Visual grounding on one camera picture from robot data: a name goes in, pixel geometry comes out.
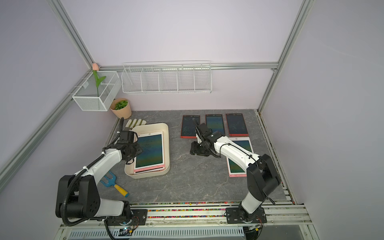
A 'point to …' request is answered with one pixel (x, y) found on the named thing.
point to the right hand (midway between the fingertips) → (193, 151)
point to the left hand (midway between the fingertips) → (138, 151)
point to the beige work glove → (135, 122)
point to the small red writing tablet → (236, 125)
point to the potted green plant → (121, 107)
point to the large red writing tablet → (215, 122)
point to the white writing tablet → (235, 169)
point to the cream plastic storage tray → (129, 167)
